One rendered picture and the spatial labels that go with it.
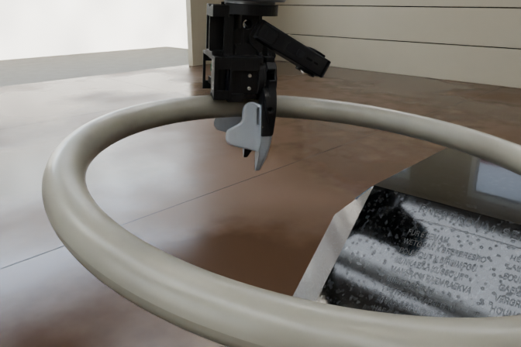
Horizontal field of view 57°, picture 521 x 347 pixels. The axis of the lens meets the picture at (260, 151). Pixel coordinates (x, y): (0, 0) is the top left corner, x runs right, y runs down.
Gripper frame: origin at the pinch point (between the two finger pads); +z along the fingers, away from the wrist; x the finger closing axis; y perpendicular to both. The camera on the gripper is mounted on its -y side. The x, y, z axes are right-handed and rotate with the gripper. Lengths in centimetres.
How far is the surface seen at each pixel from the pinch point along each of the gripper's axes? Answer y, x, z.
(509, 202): -30.0, 15.7, 2.7
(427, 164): -29.3, -0.3, 3.3
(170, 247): -7, -137, 94
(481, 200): -26.9, 14.2, 2.9
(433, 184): -24.5, 7.3, 3.3
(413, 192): -20.1, 8.9, 3.5
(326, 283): -7.4, 10.6, 15.1
